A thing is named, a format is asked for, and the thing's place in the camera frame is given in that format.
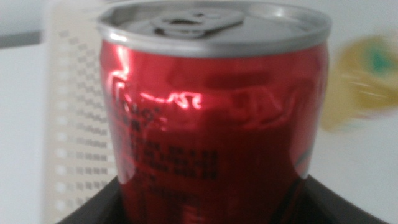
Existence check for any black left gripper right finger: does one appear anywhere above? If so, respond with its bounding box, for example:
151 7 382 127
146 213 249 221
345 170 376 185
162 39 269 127
269 174 390 224

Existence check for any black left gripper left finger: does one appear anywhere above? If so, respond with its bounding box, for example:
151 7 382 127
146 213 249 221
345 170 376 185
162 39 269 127
57 175 132 224

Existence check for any yellow juice bottle white cap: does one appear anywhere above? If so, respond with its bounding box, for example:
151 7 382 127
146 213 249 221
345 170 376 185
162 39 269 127
319 33 398 134

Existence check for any red soda can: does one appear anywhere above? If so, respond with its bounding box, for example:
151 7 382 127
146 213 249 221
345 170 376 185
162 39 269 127
96 0 333 224

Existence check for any white perforated plastic basket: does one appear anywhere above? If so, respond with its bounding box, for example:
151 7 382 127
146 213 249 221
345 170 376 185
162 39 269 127
42 0 121 224

